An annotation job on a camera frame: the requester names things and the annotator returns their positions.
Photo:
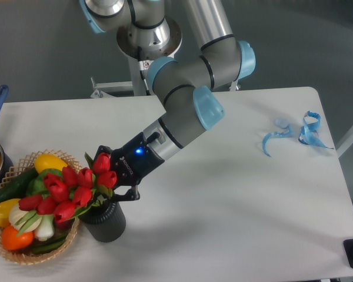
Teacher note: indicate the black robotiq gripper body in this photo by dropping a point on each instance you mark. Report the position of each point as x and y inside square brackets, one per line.
[134, 160]

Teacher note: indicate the orange fruit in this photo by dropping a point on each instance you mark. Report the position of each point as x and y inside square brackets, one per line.
[11, 241]

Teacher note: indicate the clear tape piece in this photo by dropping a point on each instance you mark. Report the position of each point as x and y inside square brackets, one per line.
[281, 123]

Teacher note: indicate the dark grey ribbed vase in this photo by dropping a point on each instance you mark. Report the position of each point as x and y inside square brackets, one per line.
[106, 223]

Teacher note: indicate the yellow bell pepper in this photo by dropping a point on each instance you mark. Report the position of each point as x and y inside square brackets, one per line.
[5, 208]

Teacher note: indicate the tangled blue tape strip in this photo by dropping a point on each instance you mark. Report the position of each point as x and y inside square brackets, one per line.
[308, 134]

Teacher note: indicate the yellow lemon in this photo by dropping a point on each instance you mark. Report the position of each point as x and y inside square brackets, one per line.
[48, 161]

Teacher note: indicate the green bok choy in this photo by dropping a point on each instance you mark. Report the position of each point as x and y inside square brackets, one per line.
[46, 185]

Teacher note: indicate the curved blue tape strip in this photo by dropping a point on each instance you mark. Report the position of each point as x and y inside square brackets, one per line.
[286, 132]

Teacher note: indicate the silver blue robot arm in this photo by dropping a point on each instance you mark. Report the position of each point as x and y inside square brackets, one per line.
[185, 90]

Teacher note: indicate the red tulip bouquet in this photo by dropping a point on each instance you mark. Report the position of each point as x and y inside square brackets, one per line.
[79, 191]

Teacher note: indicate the white steamed bun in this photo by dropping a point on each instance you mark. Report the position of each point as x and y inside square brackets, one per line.
[24, 221]

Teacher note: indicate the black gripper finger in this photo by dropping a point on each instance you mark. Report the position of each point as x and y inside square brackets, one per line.
[102, 159]
[132, 194]

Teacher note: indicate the woven bamboo basket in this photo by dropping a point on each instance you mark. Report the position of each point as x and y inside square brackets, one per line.
[40, 252]

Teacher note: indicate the green cucumber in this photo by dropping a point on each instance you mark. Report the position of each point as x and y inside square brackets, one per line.
[16, 188]

